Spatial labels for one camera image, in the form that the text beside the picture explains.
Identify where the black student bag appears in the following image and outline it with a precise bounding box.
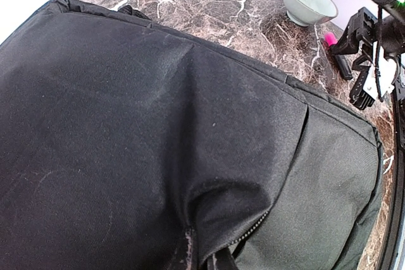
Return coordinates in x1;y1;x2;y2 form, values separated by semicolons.
1;0;383;269

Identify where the pink black highlighter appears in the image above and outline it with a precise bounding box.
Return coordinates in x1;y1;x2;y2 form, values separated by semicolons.
324;32;352;81

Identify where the pale green bowl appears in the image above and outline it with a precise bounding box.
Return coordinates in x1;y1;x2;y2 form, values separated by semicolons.
283;0;339;27

